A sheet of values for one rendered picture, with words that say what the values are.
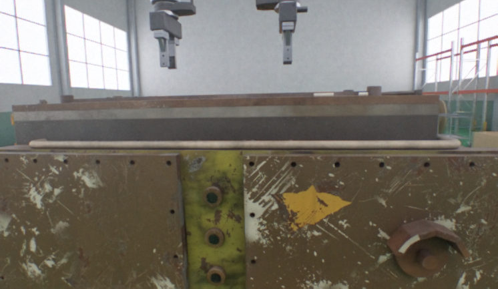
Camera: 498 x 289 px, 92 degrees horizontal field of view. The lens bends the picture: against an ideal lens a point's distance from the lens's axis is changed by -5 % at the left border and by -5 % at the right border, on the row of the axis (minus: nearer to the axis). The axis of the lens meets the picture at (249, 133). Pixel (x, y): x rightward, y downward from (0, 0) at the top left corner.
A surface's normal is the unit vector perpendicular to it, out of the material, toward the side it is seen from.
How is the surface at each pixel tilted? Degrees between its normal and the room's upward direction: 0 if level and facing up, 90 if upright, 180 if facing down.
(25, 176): 90
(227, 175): 90
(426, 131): 90
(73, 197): 90
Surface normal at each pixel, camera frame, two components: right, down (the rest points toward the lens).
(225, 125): -0.12, 0.13
